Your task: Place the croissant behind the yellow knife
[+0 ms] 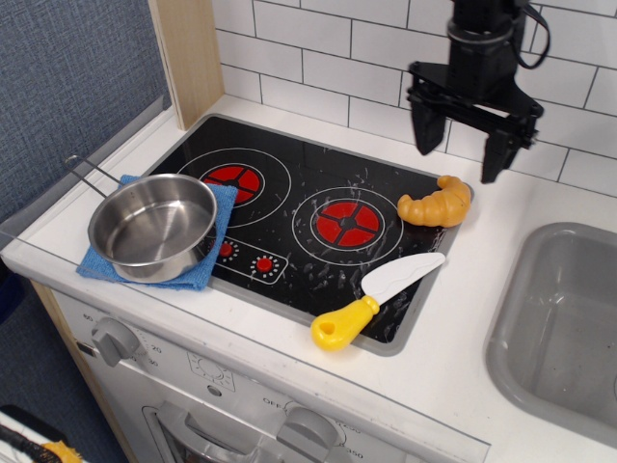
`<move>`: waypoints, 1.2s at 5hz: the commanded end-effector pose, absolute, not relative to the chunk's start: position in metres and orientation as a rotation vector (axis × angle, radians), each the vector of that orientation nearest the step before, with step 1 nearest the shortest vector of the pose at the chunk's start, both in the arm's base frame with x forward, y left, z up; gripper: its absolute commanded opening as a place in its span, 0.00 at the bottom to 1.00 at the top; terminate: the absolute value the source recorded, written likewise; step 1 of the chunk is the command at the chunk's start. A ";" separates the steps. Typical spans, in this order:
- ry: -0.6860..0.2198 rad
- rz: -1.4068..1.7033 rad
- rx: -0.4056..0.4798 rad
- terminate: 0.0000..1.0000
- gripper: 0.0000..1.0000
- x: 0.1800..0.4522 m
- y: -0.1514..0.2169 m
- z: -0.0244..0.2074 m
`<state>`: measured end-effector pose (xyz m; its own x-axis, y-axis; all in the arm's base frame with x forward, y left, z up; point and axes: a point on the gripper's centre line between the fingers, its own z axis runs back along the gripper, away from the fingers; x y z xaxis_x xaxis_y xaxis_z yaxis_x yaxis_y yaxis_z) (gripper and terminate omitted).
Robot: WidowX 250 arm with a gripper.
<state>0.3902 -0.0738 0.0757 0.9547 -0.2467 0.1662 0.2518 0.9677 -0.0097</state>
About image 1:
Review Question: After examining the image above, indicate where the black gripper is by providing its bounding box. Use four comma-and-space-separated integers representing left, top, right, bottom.
408, 28, 544, 183

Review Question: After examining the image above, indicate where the orange toy croissant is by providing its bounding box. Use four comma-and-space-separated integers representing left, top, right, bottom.
397, 176, 471, 228

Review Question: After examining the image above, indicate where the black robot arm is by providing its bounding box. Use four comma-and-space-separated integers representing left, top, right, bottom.
408, 1, 547, 183

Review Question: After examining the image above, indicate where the black toy stovetop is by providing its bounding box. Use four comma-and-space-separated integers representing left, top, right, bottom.
154, 116, 456, 325

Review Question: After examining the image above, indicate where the grey sink basin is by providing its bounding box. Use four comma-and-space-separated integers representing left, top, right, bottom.
486, 222, 616, 447

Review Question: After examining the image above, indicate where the blue cloth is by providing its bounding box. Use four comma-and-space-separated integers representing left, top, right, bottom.
75, 174, 239, 292

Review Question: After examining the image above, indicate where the stainless steel pot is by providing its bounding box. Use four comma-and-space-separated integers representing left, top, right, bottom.
64, 155, 219, 285

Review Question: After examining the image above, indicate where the grey right oven knob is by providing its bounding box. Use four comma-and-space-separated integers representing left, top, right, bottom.
277, 407, 338, 462

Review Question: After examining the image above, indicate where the grey oven knob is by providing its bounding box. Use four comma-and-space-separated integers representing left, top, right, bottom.
92, 317, 140, 367
277, 407, 338, 462

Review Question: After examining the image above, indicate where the white toy oven front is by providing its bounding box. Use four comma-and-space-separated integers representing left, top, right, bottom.
55, 293, 489, 462

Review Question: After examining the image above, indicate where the grey left oven knob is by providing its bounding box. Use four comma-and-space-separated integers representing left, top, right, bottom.
92, 317, 140, 367

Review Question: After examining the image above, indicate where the yellow object bottom left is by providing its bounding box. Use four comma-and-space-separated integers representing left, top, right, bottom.
40, 441, 84, 463

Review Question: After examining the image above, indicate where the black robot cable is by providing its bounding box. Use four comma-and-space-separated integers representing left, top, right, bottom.
513, 0, 551, 69

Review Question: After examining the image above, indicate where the yellow handled toy knife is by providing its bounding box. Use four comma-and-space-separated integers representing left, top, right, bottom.
310, 253, 445, 351

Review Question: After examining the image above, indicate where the silver oven door handle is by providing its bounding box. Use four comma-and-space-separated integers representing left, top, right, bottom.
156, 402, 268, 462

